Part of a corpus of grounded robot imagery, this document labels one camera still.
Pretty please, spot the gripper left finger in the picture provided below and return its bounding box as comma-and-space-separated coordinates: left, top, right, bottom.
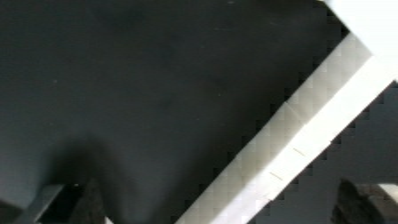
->
13, 180, 107, 224

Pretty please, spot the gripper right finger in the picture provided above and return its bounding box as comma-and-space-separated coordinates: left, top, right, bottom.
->
331, 179, 398, 224

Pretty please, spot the white L-shaped fence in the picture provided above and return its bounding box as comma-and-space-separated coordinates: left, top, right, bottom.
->
174, 0, 398, 224

